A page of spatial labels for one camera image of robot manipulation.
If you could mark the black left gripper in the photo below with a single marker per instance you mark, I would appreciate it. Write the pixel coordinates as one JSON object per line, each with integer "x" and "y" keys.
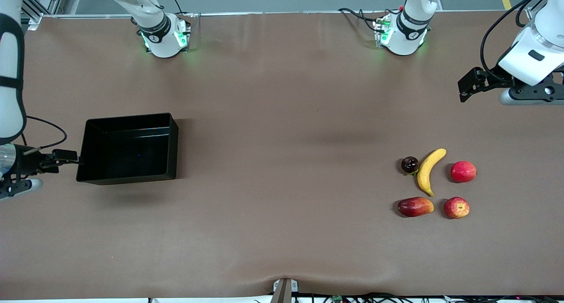
{"x": 491, "y": 77}

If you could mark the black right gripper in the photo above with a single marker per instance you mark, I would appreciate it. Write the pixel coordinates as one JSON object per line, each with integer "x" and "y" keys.
{"x": 27, "y": 162}

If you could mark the black plastic box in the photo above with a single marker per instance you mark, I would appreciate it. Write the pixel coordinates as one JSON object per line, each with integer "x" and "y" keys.
{"x": 132, "y": 157}

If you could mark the yellow banana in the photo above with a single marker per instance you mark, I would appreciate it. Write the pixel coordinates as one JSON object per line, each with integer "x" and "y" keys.
{"x": 425, "y": 173}

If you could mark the red yellow apple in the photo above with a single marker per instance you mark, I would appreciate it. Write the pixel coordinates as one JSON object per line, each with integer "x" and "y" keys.
{"x": 456, "y": 208}

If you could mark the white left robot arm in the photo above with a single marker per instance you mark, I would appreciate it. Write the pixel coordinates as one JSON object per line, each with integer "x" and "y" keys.
{"x": 410, "y": 34}

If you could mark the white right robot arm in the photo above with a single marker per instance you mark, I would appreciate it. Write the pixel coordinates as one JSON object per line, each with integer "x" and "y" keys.
{"x": 11, "y": 74}

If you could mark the red apple upper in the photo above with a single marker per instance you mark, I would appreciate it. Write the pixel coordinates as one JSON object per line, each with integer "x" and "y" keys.
{"x": 463, "y": 171}

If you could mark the dark purple mangosteen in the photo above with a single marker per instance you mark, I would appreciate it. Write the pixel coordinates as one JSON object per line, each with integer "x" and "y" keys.
{"x": 410, "y": 164}

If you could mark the red yellow mango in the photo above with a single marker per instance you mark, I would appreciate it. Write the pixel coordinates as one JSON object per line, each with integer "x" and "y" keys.
{"x": 414, "y": 207}

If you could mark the brown table mat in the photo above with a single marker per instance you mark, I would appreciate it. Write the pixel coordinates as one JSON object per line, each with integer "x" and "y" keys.
{"x": 264, "y": 228}

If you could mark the aluminium frame structure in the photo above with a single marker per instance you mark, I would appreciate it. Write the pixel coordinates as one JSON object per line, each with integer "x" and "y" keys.
{"x": 44, "y": 3}

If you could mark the metal camera mount clamp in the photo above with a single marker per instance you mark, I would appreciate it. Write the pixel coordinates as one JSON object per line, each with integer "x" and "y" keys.
{"x": 284, "y": 292}

